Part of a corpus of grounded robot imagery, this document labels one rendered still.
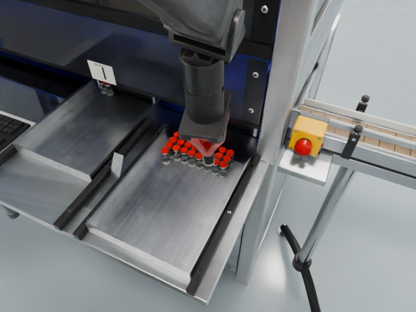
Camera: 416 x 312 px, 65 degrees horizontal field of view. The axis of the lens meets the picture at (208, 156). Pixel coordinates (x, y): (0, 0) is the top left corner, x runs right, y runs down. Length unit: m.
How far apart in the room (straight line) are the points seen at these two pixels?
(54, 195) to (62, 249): 0.99
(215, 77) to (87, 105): 0.74
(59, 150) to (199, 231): 0.47
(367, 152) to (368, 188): 1.20
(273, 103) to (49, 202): 0.59
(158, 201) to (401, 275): 1.39
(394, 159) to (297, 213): 1.02
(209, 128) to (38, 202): 0.55
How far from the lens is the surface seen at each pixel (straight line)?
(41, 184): 0.94
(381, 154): 0.94
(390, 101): 2.86
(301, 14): 0.65
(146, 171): 0.87
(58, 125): 1.08
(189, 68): 0.42
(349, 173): 1.06
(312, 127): 0.79
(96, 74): 1.02
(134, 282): 1.69
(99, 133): 1.01
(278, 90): 0.74
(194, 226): 0.76
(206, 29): 0.32
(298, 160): 0.92
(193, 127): 0.48
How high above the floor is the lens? 1.54
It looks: 48 degrees down
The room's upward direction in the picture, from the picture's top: straight up
